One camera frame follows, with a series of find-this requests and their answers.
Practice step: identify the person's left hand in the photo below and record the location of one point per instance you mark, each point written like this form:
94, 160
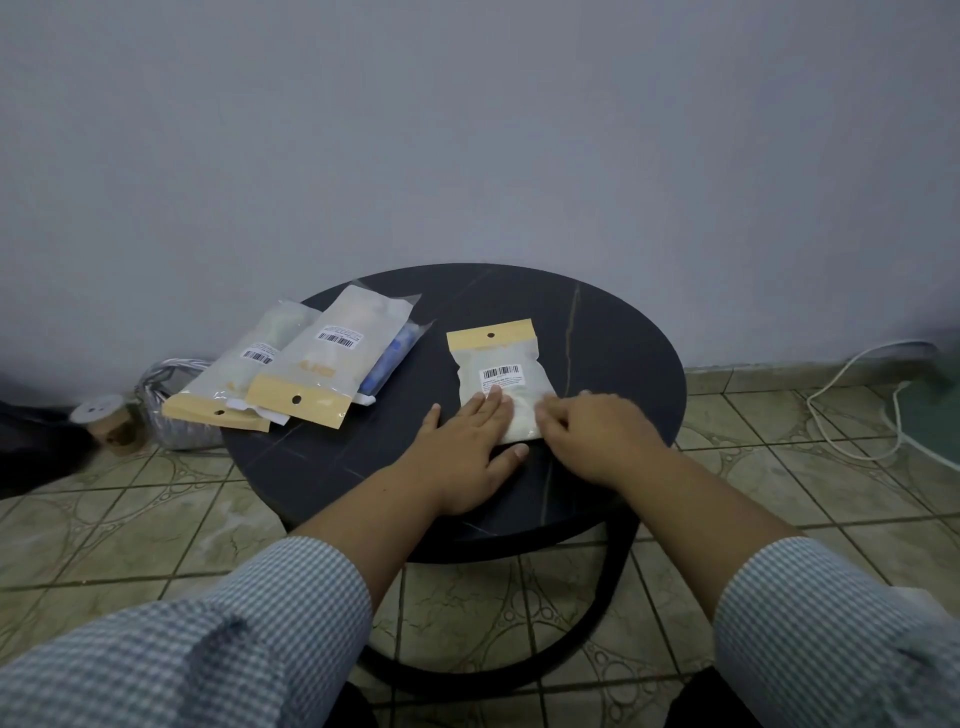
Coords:
457, 465

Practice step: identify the person's right hand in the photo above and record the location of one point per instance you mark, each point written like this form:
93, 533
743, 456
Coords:
607, 442

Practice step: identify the stack of yellow small pouches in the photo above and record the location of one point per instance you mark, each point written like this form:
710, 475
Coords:
525, 420

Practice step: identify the blue flower shower cap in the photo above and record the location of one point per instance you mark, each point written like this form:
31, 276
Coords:
390, 360

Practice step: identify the yellow-edged packet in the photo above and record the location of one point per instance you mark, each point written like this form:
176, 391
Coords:
322, 375

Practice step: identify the cream packet with barcode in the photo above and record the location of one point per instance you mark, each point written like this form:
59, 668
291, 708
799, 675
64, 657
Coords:
225, 382

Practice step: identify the person's right forearm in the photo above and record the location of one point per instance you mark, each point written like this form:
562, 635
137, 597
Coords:
720, 540

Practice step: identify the black round side table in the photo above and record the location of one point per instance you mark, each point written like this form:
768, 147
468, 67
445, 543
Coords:
600, 337

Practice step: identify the silver quilted handbag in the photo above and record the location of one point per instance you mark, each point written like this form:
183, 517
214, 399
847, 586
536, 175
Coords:
169, 435

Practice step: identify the pale green appliance base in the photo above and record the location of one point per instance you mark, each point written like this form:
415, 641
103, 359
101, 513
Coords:
934, 420

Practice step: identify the ribbon spool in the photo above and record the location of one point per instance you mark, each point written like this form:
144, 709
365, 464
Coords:
105, 420

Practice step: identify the black bag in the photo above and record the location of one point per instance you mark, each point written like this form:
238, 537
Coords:
37, 450

